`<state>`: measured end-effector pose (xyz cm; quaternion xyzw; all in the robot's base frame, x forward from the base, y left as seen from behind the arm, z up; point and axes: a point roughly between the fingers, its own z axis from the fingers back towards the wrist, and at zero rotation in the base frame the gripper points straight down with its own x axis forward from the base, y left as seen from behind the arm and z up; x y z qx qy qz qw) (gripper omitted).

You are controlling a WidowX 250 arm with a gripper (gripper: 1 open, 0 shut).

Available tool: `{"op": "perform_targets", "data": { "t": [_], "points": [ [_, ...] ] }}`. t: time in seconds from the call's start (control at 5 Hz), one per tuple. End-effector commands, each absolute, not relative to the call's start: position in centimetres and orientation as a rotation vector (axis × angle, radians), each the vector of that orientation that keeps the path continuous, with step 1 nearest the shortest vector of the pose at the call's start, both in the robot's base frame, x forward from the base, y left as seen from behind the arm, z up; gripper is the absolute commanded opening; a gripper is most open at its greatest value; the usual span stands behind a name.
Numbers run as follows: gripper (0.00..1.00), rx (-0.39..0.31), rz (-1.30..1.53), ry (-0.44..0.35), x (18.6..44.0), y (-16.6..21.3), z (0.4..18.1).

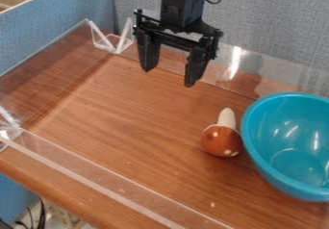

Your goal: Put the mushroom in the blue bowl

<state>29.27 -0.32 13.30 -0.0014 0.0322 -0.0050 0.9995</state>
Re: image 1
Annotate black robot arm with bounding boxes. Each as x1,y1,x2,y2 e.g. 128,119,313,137
133,0,223,88

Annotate clear acrylic back barrier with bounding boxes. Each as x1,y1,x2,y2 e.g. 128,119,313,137
123,16,329,100

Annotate black floor cables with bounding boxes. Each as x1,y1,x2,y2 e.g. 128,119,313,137
0,197,49,229

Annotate clear acrylic barrier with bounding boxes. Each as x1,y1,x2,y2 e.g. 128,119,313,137
123,16,329,100
0,19,93,77
0,106,232,229

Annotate clear acrylic front barrier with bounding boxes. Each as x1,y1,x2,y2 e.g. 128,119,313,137
0,106,232,229

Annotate blue plastic bowl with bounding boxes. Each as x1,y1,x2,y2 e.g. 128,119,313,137
242,92,329,202

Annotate clear acrylic left barrier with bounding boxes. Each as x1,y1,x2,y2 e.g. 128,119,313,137
0,19,93,77

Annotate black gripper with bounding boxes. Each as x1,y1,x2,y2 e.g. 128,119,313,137
133,9,223,88

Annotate clear acrylic corner bracket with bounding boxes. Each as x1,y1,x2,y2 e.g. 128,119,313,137
88,18,135,54

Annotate brown toy mushroom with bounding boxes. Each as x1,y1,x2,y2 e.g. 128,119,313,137
202,108,243,158

